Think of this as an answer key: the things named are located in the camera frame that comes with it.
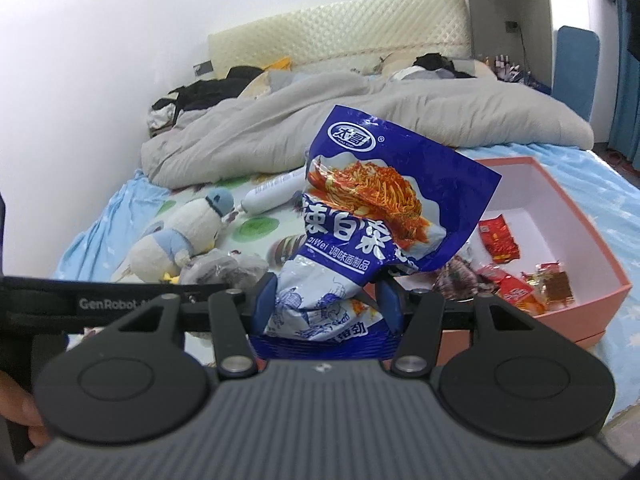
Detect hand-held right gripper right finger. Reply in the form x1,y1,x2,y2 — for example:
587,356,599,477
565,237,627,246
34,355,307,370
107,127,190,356
375,277,546,377

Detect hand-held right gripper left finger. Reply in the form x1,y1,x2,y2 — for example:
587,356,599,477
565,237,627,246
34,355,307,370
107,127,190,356
102,273,278,378

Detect pile of mixed snack packets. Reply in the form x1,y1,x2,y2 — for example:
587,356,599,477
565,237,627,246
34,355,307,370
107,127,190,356
179,250,271,292

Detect dark red snack packet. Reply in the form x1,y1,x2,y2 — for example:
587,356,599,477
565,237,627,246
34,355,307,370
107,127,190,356
477,214,521,264

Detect blue white snack packet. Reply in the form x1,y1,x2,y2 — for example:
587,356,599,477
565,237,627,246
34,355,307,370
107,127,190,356
247,104,502,361

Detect pink cardboard box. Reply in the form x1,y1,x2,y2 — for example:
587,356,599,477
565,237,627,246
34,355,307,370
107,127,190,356
430,156,632,346

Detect person's left hand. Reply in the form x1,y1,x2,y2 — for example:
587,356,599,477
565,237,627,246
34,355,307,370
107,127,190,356
0,374,51,450

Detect white plastic bottle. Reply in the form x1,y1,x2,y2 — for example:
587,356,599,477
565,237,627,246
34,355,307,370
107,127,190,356
240,169,307,217

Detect white blue plush duck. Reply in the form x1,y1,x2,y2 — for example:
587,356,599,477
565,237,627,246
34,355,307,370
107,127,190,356
125,187,236,283

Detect grey duvet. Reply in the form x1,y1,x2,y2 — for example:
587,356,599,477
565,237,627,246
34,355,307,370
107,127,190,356
140,71,595,191

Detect white crumpled garment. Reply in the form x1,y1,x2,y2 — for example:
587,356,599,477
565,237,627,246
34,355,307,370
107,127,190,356
146,107,176,131

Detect black clothes pile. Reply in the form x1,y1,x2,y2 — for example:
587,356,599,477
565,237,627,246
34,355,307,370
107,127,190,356
152,65,268,113

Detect black folded clothes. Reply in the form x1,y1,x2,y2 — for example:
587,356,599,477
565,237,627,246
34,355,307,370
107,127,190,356
412,52,476,81

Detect group of small bottles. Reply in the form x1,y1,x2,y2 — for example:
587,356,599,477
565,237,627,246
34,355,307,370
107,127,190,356
477,54,531,83

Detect cream quilted headboard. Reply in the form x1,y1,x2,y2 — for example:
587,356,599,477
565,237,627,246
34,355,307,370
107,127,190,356
207,0,471,83

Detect blue padded chair back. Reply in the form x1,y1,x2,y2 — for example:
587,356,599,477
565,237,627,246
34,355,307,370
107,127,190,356
551,25,600,123

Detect blue curtain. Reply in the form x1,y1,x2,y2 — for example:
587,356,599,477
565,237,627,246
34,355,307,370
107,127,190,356
597,0,640,171

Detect black hanging garment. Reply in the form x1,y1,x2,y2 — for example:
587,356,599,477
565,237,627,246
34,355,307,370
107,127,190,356
617,0,640,58

